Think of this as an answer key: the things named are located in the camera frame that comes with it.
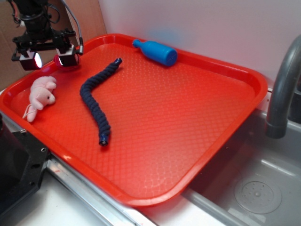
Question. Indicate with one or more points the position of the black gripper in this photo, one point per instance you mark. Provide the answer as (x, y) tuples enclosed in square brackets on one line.
[(40, 36)]

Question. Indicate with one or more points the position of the grey toy sink basin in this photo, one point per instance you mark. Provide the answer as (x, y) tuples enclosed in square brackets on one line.
[(253, 180)]

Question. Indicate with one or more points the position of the red plastic tray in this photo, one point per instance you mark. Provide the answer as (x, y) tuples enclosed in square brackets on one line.
[(135, 128)]

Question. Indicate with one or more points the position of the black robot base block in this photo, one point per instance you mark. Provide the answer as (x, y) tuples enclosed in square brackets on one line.
[(23, 159)]

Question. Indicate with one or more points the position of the red paper ball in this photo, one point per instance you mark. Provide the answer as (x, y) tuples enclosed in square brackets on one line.
[(63, 68)]

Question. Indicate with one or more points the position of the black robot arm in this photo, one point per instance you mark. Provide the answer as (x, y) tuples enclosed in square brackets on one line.
[(38, 16)]

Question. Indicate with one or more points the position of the pink plush pig toy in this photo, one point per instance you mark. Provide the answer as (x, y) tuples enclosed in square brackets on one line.
[(40, 96)]

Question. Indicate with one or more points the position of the silver metal rail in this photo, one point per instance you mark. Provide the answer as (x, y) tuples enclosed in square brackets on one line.
[(65, 198)]

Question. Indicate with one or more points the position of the blue plastic toy bottle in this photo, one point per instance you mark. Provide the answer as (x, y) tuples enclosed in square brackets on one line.
[(158, 52)]

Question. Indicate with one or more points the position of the grey sink faucet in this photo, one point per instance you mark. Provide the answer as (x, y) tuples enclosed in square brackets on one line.
[(285, 102)]

